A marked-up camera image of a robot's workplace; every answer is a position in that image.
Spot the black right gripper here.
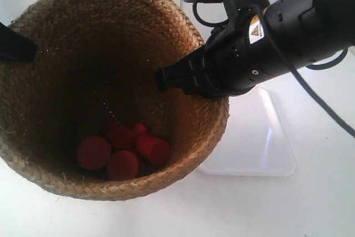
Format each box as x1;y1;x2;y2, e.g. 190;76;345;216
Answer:
154;9;280;98

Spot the brown woven wicker basket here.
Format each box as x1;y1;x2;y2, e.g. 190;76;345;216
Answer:
1;0;229;201

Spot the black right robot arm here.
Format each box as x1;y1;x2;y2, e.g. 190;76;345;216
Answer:
155;0;354;97

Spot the long thin red cylinder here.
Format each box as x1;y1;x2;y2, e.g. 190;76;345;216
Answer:
132;122;148;137

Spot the large red cylinder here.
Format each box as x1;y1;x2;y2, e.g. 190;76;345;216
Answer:
135;133;170;166

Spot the red cylinder at rim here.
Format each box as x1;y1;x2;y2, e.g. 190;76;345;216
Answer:
103;120;135;150

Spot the red cylinder behind finger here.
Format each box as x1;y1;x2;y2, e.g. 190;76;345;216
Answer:
107;150;139;180

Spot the white plastic tray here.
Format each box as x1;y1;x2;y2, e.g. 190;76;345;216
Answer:
198;87;296;177

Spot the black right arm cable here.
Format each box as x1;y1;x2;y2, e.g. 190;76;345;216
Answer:
191;0;355;139

